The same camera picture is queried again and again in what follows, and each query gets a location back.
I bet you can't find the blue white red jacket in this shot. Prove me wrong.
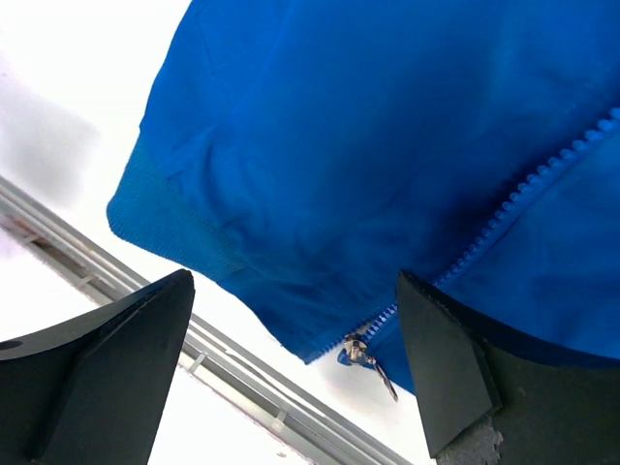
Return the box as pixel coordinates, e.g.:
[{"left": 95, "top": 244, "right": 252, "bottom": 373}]
[{"left": 107, "top": 1, "right": 619, "bottom": 389}]

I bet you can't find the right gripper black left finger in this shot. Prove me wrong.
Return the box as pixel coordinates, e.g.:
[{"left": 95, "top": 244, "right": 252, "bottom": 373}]
[{"left": 1, "top": 269, "right": 195, "bottom": 465}]

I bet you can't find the aluminium table front rail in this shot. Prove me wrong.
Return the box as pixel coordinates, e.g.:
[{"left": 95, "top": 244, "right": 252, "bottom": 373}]
[{"left": 1, "top": 179, "right": 406, "bottom": 464}]

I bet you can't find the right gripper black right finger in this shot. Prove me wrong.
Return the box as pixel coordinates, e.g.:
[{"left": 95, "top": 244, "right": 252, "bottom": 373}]
[{"left": 396, "top": 272, "right": 619, "bottom": 465}]

